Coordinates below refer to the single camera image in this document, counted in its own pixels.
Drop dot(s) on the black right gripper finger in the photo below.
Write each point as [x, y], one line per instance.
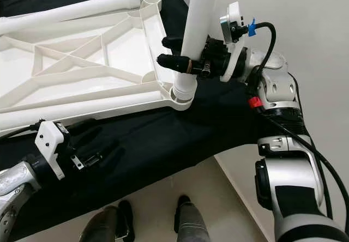
[173, 43]
[174, 64]

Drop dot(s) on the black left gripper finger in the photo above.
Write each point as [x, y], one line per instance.
[82, 125]
[109, 153]

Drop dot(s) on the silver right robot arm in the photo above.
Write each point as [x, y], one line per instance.
[289, 176]

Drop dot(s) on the tan rubber band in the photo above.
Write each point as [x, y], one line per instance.
[190, 66]

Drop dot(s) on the white plastic table top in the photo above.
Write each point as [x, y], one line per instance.
[131, 51]

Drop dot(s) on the black table cloth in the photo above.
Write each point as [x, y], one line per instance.
[169, 138]

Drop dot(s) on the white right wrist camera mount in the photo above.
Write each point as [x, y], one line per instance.
[232, 21]

